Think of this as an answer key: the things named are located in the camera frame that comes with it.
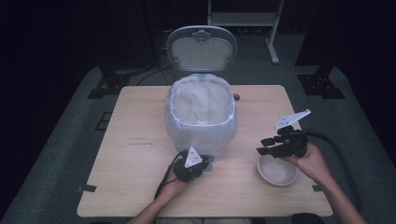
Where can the white metal stand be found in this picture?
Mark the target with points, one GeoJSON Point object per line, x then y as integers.
{"type": "Point", "coordinates": [249, 18]}

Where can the grey tape piece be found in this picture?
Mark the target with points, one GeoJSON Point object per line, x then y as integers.
{"type": "Point", "coordinates": [87, 188]}
{"type": "Point", "coordinates": [317, 188]}

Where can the black stand base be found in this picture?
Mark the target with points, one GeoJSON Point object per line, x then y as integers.
{"type": "Point", "coordinates": [320, 84]}
{"type": "Point", "coordinates": [115, 81]}

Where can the person's right hand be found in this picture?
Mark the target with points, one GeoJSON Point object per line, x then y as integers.
{"type": "Point", "coordinates": [313, 166]}

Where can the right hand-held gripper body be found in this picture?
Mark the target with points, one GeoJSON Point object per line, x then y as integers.
{"type": "Point", "coordinates": [291, 141]}

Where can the person's left hand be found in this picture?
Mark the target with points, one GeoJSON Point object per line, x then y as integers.
{"type": "Point", "coordinates": [174, 189]}

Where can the white ceramic bowl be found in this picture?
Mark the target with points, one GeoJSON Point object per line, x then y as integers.
{"type": "Point", "coordinates": [277, 172]}

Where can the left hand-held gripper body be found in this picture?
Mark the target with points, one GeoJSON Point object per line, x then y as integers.
{"type": "Point", "coordinates": [186, 171]}

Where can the black chair part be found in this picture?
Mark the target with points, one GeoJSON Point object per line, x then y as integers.
{"type": "Point", "coordinates": [303, 218]}

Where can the blue-grey pedal trash can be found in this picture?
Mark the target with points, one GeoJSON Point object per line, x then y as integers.
{"type": "Point", "coordinates": [202, 49]}

